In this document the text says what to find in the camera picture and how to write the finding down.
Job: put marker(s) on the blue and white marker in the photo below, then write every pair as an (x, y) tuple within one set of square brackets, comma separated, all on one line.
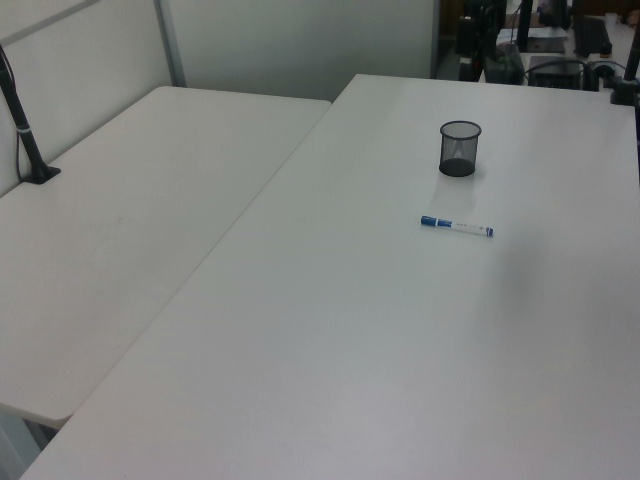
[(457, 226)]

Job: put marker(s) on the black mesh pen cup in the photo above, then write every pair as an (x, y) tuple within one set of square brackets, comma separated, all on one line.
[(457, 167)]

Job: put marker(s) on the white side table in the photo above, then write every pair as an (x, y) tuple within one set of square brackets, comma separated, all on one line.
[(125, 225)]

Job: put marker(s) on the black tower box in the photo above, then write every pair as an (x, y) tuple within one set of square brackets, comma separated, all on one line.
[(466, 45)]

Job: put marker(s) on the dark green box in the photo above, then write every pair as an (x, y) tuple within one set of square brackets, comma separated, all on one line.
[(505, 65)]

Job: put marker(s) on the black equipment box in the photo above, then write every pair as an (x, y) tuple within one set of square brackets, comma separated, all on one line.
[(555, 72)]

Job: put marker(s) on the black monitor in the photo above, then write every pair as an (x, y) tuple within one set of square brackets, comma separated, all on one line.
[(590, 35)]

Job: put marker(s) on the grey partition post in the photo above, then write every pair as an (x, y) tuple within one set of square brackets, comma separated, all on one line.
[(170, 45)]

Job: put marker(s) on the black camera pole with base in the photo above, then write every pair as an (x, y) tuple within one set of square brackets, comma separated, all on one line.
[(27, 140)]

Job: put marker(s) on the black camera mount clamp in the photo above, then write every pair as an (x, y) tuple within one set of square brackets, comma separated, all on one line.
[(624, 92)]

